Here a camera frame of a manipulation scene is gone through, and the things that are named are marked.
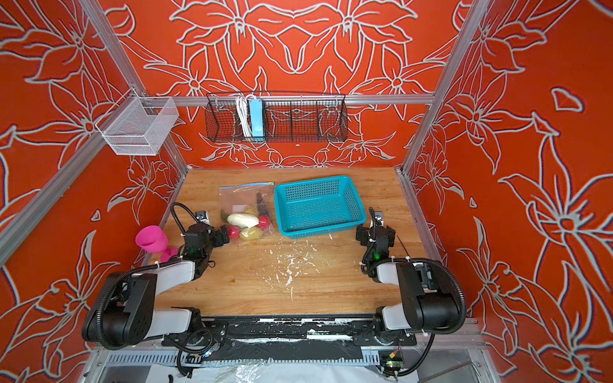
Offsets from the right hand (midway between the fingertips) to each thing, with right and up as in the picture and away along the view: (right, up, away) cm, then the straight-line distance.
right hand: (372, 223), depth 92 cm
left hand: (-63, -2, 0) cm, 63 cm away
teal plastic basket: (-21, +5, +15) cm, 27 cm away
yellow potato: (-48, -4, -2) cm, 48 cm away
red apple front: (-43, 0, +3) cm, 43 cm away
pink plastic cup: (-80, -4, -11) cm, 80 cm away
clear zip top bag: (-59, +9, +18) cm, 62 cm away
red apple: (-55, -3, 0) cm, 55 cm away
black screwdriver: (+12, -9, +1) cm, 15 cm away
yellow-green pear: (-49, +4, +6) cm, 50 cm away
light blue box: (-45, +40, -2) cm, 61 cm away
